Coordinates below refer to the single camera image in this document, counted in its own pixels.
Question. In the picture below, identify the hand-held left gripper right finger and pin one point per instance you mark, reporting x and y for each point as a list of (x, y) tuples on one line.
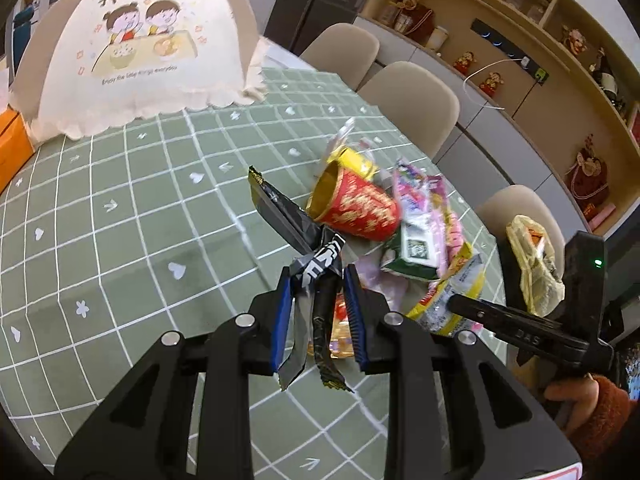
[(356, 320)]

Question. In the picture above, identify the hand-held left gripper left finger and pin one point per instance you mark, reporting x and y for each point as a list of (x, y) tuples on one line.
[(281, 325)]

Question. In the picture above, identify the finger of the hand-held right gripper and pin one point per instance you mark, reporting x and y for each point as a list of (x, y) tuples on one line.
[(475, 309)]

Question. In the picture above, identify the orange snack wrapper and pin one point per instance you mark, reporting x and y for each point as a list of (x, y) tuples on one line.
[(342, 347)]

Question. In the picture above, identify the pale pink plastic wrapper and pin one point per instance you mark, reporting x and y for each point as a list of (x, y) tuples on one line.
[(385, 285)]

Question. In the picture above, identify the yellow plastic bin bag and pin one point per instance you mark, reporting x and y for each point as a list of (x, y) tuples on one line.
[(537, 265)]

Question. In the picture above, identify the red paper cup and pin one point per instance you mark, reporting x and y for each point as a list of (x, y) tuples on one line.
[(365, 210)]

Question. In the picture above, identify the black snack wrapper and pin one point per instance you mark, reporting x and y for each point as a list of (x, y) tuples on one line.
[(285, 212)]

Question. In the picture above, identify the pink printed snack wrapper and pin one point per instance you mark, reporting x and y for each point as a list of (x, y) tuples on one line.
[(415, 195)]

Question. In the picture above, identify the person's right hand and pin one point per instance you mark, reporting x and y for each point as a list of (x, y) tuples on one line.
[(570, 402)]

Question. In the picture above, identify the yellow snack packet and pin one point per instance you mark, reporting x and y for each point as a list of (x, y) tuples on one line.
[(450, 295)]

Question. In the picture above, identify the pink flat box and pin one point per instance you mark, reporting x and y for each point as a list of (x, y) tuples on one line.
[(600, 214)]

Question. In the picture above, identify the magenta snack pouch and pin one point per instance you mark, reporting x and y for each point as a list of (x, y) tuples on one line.
[(452, 240)]

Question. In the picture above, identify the green white carton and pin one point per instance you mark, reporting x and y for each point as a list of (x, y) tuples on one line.
[(415, 252)]

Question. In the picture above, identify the beige upholstered chair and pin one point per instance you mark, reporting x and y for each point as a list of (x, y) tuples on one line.
[(415, 105), (520, 205), (340, 50)]

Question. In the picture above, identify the dark red doll bag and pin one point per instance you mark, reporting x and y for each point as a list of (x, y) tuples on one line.
[(589, 170)]

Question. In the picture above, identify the grey sideboard cabinet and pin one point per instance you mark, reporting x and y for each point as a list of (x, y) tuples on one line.
[(500, 150)]

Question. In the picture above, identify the clear bag with yellow label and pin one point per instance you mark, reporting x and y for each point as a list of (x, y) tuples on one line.
[(355, 160)]

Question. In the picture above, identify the green checked tablecloth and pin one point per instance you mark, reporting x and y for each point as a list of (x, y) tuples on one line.
[(125, 240)]

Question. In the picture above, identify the dark wine bottle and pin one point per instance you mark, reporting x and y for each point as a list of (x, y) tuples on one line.
[(607, 80)]

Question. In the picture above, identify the red seated figurine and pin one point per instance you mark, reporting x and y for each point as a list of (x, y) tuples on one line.
[(463, 63), (491, 84)]

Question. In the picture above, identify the white charger plug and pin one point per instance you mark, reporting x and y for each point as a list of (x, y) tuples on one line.
[(525, 62)]

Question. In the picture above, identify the red gold figurine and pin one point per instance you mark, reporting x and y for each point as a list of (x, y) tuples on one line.
[(575, 40)]

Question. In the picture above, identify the black power strip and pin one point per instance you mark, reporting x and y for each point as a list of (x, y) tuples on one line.
[(500, 40)]

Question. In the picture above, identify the white lidded cup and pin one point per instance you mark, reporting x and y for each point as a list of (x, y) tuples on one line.
[(438, 39)]

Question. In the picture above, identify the dark red gift bag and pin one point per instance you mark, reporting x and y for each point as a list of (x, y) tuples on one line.
[(422, 22)]

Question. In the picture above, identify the gold flower ornament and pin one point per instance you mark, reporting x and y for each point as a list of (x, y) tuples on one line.
[(402, 10)]

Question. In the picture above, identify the orange tissue box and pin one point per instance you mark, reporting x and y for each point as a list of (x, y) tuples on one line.
[(12, 150)]

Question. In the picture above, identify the printed mesh food cover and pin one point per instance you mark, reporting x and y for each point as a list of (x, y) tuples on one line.
[(140, 35)]

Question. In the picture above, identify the wooden wall shelf unit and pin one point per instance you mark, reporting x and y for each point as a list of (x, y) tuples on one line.
[(545, 5)]

